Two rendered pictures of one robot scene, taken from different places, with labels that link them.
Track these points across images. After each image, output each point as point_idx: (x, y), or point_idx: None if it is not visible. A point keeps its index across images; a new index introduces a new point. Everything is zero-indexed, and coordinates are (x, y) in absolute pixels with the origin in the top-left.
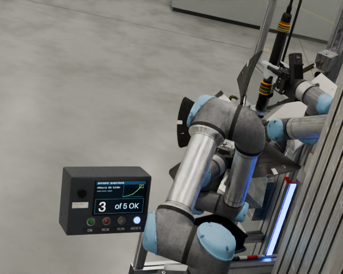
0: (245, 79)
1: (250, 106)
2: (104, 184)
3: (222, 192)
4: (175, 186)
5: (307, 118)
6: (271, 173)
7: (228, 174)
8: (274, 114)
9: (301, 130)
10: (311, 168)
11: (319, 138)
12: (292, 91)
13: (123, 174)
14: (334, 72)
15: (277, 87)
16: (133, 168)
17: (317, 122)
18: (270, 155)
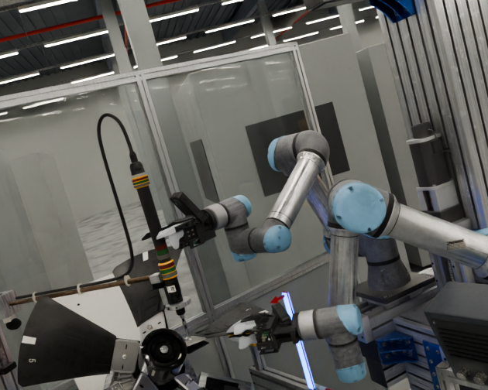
0: (74, 338)
1: (178, 304)
2: None
3: None
4: (472, 236)
5: (290, 195)
6: (267, 313)
7: None
8: (77, 378)
9: (297, 207)
10: (463, 107)
11: (455, 82)
12: (205, 230)
13: (478, 289)
14: None
15: (193, 243)
16: (443, 302)
17: (302, 184)
18: (231, 319)
